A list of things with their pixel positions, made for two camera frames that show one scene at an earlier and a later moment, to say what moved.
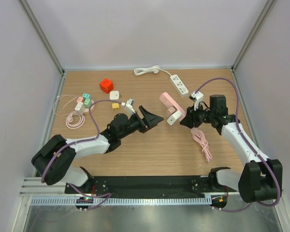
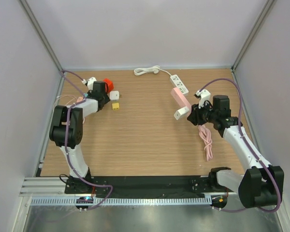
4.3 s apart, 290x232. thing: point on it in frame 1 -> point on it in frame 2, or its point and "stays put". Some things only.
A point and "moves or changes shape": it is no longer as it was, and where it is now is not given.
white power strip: (179, 86) stays put
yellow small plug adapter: (115, 106) stays put
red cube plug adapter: (106, 85) stays put
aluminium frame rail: (33, 186) stays put
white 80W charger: (173, 118) moves or changes shape
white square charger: (114, 95) stays put
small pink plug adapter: (79, 99) stays put
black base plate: (151, 185) stays put
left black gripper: (151, 120) -> (107, 99)
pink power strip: (165, 99) -> (181, 99)
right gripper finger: (188, 120) -> (195, 116)
